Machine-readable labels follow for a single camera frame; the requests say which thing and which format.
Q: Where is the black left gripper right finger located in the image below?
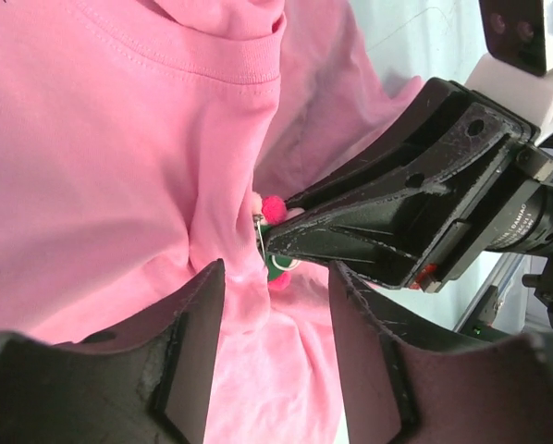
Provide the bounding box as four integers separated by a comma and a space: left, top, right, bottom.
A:
328, 263, 553, 443

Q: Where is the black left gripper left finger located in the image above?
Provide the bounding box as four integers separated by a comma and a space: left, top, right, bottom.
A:
0, 261, 225, 443

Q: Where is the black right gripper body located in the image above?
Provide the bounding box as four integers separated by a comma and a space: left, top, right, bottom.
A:
410, 135, 553, 294

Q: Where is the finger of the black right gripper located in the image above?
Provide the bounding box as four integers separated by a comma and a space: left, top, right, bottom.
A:
286, 78, 531, 210
264, 104, 526, 289

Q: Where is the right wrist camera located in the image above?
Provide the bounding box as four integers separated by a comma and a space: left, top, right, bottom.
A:
465, 0, 553, 149

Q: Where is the pink t-shirt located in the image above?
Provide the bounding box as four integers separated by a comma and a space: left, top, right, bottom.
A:
0, 1, 423, 443

